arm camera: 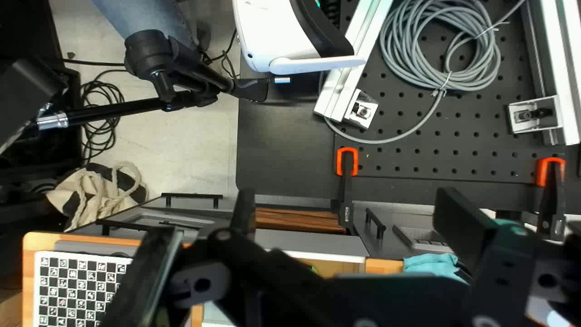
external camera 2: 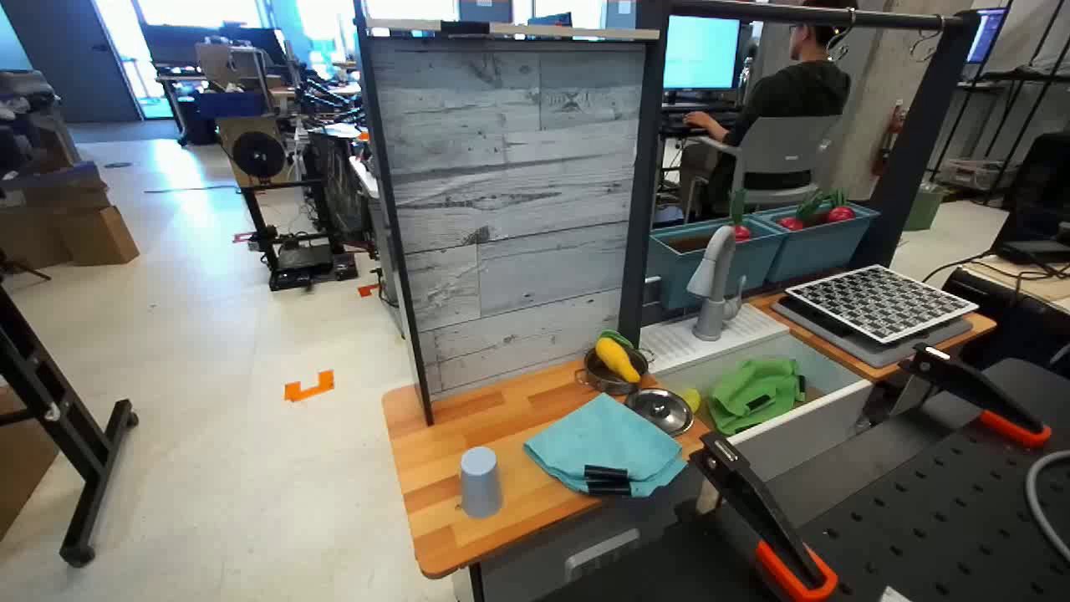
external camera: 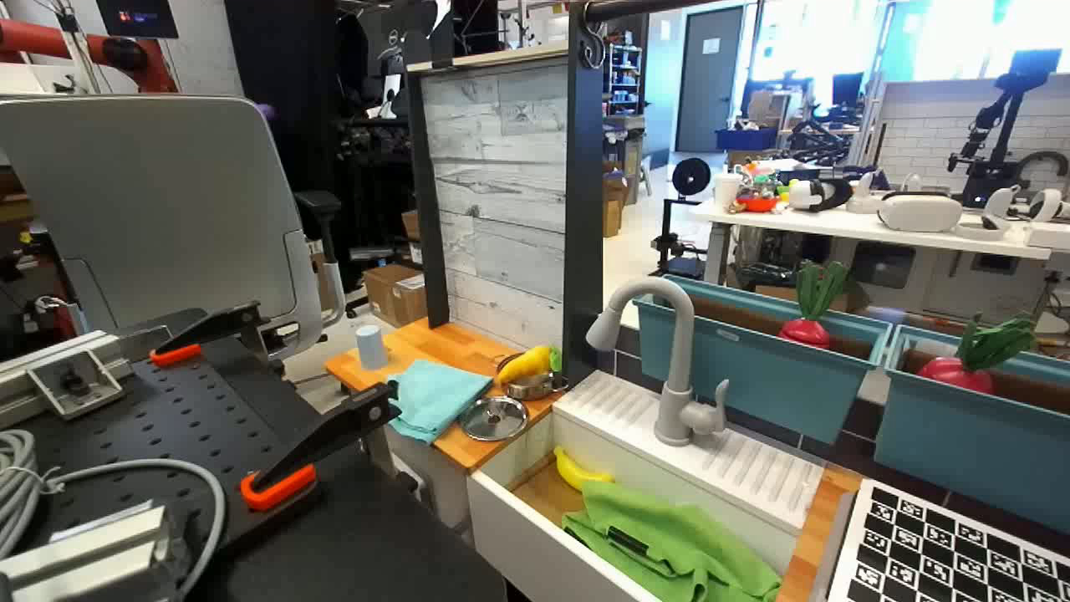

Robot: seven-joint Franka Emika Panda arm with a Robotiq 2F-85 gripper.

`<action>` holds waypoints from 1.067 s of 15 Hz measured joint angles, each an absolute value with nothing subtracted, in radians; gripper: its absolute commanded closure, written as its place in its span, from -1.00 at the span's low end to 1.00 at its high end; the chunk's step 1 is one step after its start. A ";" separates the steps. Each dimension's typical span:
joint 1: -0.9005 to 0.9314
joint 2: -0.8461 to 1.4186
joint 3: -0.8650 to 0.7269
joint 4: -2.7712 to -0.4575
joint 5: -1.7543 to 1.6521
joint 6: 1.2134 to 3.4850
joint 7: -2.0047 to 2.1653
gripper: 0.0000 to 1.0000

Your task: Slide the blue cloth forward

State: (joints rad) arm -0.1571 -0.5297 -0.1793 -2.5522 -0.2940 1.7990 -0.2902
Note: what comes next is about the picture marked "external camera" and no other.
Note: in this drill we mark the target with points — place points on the green cloth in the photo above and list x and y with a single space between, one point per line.
679 554

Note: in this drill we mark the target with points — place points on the grey flat panel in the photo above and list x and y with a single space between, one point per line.
154 210

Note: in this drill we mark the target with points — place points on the white table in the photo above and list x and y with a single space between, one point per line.
848 224

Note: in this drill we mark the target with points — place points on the aluminium extrusion bar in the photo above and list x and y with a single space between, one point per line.
69 371

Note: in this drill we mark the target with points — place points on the black camera stand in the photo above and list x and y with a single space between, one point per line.
990 145

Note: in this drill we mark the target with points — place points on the grey toy faucet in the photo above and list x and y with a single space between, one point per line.
678 389

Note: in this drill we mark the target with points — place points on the checkerboard calibration board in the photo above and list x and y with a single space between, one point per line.
948 554

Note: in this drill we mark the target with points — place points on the wooden counter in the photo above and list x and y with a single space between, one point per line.
446 345

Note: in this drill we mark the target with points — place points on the pale blue cup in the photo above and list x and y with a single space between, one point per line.
369 345

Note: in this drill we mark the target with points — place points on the black clamp orange tip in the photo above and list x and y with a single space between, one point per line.
322 434
213 328

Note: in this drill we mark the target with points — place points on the aluminium bracket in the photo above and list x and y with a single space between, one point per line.
87 554

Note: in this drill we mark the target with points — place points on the yellow toy banana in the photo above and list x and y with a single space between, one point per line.
571 471

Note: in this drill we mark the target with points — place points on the white plank backdrop panel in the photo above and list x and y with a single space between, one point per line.
501 201

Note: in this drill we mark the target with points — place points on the white toy sink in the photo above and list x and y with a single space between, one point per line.
738 463

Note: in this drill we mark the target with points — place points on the black perforated board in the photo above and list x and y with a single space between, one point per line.
187 412

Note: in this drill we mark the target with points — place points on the blue cloth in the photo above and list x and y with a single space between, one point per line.
435 399

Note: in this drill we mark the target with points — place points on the red toy radish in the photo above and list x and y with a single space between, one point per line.
956 371
806 328

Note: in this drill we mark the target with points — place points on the black round fan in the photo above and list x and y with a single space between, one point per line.
691 179

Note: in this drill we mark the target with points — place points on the cardboard box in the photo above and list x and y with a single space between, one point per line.
394 295

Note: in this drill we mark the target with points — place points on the yellow toy fruit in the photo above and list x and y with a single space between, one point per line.
524 364

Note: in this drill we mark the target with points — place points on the teal planter box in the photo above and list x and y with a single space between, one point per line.
770 384
980 444

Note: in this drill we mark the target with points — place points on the grey door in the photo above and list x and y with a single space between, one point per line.
709 78

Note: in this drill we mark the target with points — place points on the red pipe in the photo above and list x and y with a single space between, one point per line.
120 53

